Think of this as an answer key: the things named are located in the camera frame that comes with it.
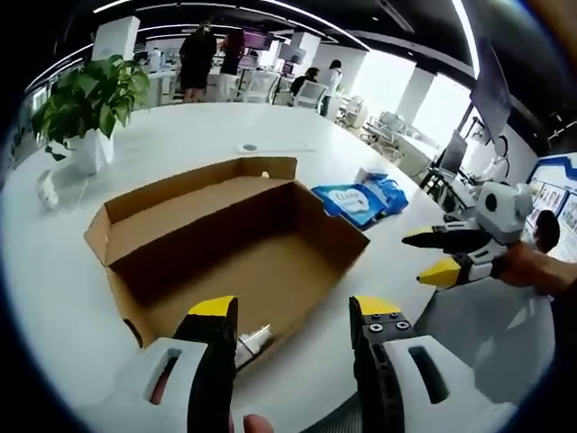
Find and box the white mesh office chair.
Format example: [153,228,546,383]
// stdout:
[295,80,328,109]
[245,71,280,105]

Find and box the person's right hand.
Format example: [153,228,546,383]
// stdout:
[494,240,559,298]

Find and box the blue wet wipes soft item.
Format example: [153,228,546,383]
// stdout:
[310,182,389,229]

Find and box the blue framed display board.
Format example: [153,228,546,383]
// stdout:
[527,152,577,263]

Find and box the brown cardboard shoe box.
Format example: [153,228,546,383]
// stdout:
[83,156,371,375]

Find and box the white paper cup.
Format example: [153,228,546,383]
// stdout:
[36,170,60,209]

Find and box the light grey office chair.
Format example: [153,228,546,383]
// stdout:
[414,288,555,407]

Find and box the white table outlet panel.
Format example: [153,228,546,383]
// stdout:
[234,142,316,153]

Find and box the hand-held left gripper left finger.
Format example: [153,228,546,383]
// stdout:
[103,295,239,433]

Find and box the long white ceiling light strip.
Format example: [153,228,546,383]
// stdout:
[452,0,481,80]

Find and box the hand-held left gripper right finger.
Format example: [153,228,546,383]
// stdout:
[348,295,487,433]

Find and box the blue tissue pack soft item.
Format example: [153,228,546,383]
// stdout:
[376,177,410,217]

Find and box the white blue medicine box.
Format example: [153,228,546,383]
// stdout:
[358,165,389,184]

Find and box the green potted plant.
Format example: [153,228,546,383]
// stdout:
[31,54,152,175]

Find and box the person's left hand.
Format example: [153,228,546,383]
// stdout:
[243,400,276,433]

